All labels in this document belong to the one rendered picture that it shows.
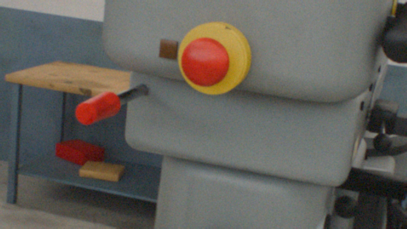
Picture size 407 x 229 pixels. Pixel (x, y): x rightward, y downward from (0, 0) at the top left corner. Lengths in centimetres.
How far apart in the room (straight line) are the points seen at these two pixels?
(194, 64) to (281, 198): 25
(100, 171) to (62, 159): 46
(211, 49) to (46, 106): 523
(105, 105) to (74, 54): 497
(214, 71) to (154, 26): 9
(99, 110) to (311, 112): 21
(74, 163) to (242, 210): 457
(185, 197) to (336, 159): 18
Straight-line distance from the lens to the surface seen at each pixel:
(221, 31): 62
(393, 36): 65
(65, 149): 540
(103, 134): 565
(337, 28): 63
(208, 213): 82
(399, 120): 115
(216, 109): 75
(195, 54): 60
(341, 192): 99
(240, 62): 62
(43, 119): 584
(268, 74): 64
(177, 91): 76
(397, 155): 138
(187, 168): 82
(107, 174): 503
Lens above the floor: 186
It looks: 15 degrees down
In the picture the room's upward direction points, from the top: 7 degrees clockwise
